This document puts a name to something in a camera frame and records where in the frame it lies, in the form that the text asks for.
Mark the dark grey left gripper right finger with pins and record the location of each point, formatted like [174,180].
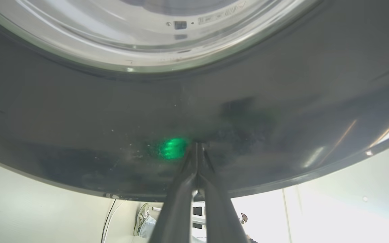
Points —
[219,212]

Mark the white grey sneaker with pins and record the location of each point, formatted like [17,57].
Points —
[144,219]

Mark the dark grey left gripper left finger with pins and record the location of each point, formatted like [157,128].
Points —
[177,209]

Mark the dark grey washing machine door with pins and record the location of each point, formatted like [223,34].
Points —
[79,118]

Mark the white front-load washing machine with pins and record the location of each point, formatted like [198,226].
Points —
[180,24]

